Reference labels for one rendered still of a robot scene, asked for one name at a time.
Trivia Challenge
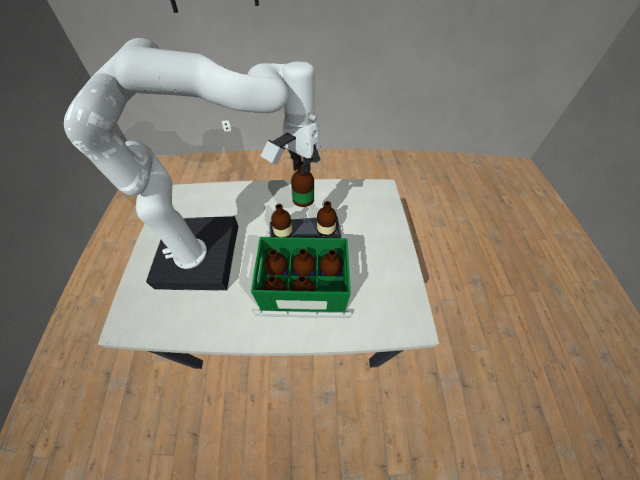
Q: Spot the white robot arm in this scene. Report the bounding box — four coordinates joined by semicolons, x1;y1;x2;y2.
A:
64;38;318;269

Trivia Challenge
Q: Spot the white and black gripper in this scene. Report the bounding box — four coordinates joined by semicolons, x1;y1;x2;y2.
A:
283;117;320;176

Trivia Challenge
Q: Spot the green crate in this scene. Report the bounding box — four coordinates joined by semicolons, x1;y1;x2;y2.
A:
251;237;351;312

